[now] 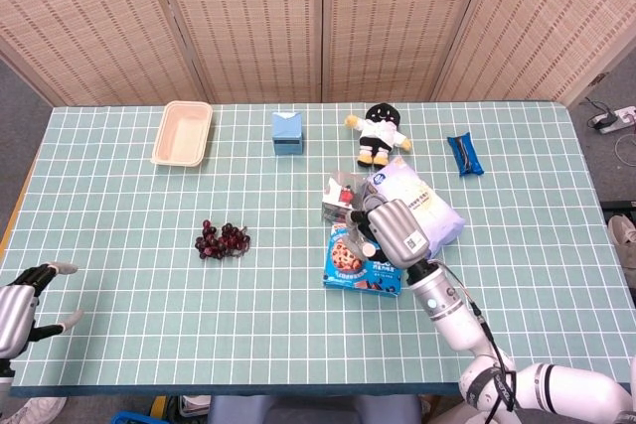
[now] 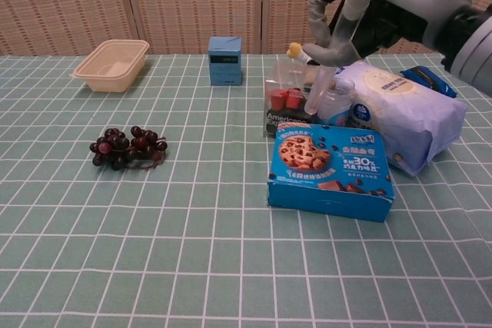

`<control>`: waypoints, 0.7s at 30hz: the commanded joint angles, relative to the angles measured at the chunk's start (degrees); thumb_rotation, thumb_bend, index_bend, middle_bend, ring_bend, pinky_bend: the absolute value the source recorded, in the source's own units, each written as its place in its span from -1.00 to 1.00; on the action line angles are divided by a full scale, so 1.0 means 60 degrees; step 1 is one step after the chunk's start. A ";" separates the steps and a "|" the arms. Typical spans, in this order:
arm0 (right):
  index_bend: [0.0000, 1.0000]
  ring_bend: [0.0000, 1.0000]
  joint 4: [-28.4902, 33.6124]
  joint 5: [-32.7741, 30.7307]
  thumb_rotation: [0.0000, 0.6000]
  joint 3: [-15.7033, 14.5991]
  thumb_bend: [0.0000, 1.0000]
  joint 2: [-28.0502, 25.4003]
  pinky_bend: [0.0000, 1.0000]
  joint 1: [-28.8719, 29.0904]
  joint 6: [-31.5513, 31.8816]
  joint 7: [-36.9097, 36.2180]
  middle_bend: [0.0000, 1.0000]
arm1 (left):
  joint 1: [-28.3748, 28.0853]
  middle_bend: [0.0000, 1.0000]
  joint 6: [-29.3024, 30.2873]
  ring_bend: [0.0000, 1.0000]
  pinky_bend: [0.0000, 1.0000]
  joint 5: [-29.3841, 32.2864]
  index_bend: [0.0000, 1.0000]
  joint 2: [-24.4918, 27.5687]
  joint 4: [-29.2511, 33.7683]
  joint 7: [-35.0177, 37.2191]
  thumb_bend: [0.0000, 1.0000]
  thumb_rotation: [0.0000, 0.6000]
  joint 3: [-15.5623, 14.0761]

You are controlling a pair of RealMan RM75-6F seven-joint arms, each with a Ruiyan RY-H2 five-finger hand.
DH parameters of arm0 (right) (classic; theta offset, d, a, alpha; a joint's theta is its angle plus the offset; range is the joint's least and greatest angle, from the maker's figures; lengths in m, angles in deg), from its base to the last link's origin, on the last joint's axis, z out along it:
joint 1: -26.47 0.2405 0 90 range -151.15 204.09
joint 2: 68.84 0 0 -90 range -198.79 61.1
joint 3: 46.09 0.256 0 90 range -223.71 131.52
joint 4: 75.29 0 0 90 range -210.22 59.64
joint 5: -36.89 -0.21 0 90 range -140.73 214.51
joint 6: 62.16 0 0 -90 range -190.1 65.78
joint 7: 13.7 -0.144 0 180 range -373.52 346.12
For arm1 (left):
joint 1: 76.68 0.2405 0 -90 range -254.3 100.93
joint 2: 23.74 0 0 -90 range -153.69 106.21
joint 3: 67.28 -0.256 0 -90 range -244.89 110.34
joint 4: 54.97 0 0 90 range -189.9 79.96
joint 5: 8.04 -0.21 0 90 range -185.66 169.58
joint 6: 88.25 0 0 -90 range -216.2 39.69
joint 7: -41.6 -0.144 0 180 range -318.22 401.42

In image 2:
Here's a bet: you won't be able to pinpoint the light blue wet wipes pack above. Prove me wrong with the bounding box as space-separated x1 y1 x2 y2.
333 59 468 177

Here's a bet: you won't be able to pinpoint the green checked tablecloth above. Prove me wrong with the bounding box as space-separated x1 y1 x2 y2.
0 53 492 328

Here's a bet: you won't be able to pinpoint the blue chocolate cookie box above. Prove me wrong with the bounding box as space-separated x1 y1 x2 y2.
266 121 396 224

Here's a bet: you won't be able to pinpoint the woven bamboo folding screen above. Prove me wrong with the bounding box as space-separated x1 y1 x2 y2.
0 0 492 56

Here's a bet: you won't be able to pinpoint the clear plastic jar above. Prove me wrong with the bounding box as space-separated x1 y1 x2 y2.
315 78 357 128

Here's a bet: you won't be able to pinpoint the small blue carton box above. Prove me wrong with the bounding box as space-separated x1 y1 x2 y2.
208 35 244 87

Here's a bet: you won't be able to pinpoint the clear box red coffee capsules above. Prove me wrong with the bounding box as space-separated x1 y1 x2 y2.
263 59 322 139

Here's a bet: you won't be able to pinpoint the beige plastic food container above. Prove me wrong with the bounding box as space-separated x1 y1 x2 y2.
68 38 151 94

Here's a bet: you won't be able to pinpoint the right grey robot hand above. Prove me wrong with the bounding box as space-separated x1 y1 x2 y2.
302 0 474 67

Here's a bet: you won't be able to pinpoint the dark red grape bunch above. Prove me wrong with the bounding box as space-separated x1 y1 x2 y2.
89 125 169 171

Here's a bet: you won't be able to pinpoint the dark blue snack packet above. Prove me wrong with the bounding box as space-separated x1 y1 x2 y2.
399 66 458 99

